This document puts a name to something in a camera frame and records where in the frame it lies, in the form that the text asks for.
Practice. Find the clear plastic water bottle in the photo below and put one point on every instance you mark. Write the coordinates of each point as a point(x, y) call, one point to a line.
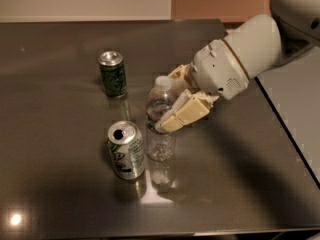
point(159, 146)

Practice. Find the silver 7up can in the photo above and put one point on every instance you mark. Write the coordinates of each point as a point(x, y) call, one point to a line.
point(125, 144)

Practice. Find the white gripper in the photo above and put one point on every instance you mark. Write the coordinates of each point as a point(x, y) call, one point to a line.
point(218, 69)

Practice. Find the grey side table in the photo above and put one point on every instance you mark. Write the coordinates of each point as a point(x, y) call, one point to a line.
point(294, 91)

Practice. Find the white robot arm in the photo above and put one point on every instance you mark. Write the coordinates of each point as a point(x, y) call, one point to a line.
point(268, 41)

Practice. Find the dark green soda can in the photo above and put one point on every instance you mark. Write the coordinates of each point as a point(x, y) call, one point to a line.
point(111, 64)

